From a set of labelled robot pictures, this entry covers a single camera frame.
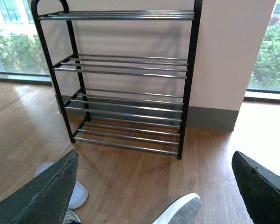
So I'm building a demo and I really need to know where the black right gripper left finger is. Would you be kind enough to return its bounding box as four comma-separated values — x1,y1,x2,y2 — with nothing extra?
0,149,78,224

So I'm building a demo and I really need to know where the grey knit sneaker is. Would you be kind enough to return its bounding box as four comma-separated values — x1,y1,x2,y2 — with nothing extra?
154,193,202,224
62,209,81,224

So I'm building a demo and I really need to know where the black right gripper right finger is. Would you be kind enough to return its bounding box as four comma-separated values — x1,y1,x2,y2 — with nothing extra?
231,151,280,224

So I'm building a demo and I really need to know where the black metal shoe rack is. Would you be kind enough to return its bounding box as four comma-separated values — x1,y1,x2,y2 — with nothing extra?
31,0,203,159

